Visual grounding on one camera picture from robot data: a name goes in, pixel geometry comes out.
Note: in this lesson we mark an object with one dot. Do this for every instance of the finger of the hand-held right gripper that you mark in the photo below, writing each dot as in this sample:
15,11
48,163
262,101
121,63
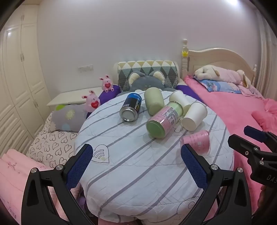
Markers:
242,145
255,132

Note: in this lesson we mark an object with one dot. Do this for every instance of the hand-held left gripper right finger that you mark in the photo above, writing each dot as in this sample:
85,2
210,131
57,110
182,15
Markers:
194,167

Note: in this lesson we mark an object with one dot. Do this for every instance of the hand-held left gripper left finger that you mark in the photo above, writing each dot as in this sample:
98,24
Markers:
79,167

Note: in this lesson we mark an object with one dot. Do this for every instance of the pink cup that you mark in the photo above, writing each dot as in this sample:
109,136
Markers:
198,141

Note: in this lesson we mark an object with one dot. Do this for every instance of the white paper cup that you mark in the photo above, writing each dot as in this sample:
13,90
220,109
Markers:
179,99
194,115

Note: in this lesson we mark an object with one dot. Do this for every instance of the matte green cup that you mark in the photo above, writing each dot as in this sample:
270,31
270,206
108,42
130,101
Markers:
153,100

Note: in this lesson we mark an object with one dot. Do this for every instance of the pink crumpled blanket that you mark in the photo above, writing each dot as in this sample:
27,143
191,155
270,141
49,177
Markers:
266,114

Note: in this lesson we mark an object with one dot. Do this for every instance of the pink bed sheet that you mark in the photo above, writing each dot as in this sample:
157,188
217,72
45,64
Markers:
229,110

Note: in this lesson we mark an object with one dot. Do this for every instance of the heart print sheet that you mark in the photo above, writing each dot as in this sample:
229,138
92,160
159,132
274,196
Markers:
54,145

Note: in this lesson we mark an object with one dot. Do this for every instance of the grey flower pillow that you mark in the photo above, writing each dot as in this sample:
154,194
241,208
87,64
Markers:
67,116

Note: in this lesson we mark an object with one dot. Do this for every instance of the striped white quilt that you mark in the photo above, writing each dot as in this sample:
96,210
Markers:
134,166

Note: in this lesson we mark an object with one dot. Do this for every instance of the green jar with pink label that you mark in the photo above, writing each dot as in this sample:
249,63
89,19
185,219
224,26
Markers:
165,119

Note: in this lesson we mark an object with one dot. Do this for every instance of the blue cartoon pillow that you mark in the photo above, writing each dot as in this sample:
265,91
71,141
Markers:
216,85

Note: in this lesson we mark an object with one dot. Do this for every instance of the pink plush bunny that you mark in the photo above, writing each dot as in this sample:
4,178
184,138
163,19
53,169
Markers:
93,102
106,84

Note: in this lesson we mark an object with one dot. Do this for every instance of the pink folded blanket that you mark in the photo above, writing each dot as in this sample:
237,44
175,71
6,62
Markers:
13,173

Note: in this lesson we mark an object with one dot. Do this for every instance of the white and pink plush toy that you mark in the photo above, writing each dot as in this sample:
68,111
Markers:
218,73

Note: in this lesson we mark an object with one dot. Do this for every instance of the white bedside table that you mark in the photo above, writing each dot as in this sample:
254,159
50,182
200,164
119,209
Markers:
71,96

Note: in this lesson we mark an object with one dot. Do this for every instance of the purple pillow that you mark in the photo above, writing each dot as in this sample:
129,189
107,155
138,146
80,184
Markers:
182,89
108,96

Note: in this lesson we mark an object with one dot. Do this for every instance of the pale curtain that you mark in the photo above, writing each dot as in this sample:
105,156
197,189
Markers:
267,56

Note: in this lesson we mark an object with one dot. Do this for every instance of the blue and black can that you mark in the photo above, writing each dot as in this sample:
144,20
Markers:
131,106

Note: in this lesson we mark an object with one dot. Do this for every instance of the cream wooden headboard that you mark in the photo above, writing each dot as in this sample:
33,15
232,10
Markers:
218,57

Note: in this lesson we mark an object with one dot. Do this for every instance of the grey plush animal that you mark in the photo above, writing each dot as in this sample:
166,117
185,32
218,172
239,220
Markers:
149,83

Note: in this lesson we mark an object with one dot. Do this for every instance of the cream wardrobe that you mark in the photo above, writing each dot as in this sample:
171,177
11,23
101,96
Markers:
19,86

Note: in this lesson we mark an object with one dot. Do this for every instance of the yellow bedpost ornament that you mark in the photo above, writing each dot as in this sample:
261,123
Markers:
184,53

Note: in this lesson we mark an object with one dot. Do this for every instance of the triangle pattern cushion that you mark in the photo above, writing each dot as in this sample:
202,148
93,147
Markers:
147,66

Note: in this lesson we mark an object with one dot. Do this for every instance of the white wall socket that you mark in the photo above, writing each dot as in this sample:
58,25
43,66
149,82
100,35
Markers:
85,68

